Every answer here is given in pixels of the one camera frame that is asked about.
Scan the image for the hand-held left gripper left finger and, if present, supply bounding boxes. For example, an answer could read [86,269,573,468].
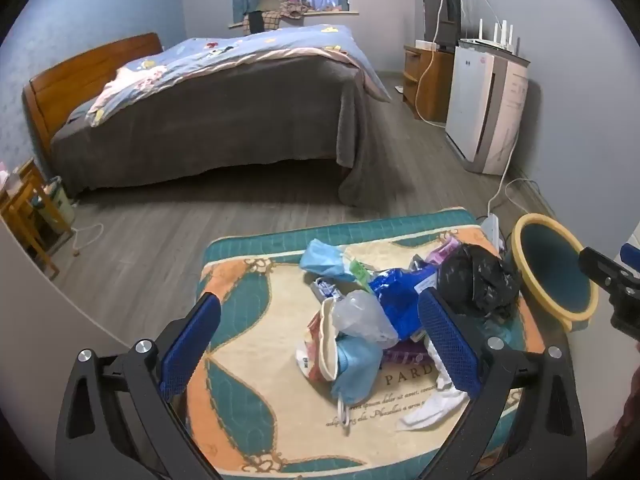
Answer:
[55,291,222,480]

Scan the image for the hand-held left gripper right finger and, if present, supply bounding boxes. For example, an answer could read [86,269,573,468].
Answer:
[416,289,588,480]

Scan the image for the teal bin with yellow rim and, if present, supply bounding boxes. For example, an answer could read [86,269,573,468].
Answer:
[510,213,600,333]

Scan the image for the white tissue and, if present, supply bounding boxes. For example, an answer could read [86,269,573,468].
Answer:
[397,340,470,432]

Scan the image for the black plastic bag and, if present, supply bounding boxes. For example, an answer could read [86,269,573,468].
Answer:
[437,242,522,321]

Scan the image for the blue foil wrapper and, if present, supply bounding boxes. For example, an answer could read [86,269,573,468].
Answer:
[369,265,441,341]

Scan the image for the clear plastic bag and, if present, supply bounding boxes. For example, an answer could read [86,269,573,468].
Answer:
[330,290,401,347]

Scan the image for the pink purple wrapper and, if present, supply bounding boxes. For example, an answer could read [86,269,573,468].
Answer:
[425,237,461,266]

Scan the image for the blue face mask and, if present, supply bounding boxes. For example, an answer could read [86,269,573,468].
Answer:
[330,335,384,428]

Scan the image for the red white snack packet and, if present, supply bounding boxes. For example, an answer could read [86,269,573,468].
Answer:
[295,300,347,383]

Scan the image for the small silver blue packet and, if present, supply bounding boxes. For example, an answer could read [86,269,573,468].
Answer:
[312,277,346,306]

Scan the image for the light blue bag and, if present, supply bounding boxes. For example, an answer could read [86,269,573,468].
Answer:
[299,238,358,283]

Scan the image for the teal and orange patterned mat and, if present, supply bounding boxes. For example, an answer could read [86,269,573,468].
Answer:
[185,207,546,476]

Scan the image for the white power strip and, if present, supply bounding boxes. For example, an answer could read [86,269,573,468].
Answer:
[481,212,505,252]

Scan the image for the white panel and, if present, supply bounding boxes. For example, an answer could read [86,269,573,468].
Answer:
[0,220,136,411]

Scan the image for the pale green bucket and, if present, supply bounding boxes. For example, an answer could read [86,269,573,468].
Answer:
[37,175,77,233]

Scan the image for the white air purifier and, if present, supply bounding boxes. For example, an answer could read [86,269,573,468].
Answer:
[445,42,531,176]

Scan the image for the wooden stool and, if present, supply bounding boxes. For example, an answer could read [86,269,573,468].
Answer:
[0,157,76,281]

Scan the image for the bed with grey cover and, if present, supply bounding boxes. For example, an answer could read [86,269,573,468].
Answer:
[50,52,396,208]

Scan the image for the wooden cabinet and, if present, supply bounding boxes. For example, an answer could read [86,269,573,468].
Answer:
[402,42,456,123]

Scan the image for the white router with antennas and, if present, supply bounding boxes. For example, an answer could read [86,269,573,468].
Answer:
[459,17,521,56]

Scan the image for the wooden bed headboard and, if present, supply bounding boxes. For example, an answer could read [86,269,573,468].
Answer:
[22,32,165,161]

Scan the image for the black flat monitor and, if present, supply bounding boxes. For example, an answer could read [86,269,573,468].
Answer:
[422,0,462,53]

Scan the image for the blue printed quilt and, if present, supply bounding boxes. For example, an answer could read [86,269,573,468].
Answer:
[85,23,393,128]

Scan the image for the pile of plaid clothes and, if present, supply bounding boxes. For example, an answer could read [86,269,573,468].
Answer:
[242,0,311,36]

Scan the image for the white air purifier cable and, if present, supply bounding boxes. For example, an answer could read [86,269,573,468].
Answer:
[487,115,546,221]

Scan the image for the thin white floor cable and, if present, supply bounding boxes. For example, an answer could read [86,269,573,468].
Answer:
[70,222,105,257]

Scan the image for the white monitor cable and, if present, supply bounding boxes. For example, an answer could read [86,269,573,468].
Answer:
[416,0,493,123]

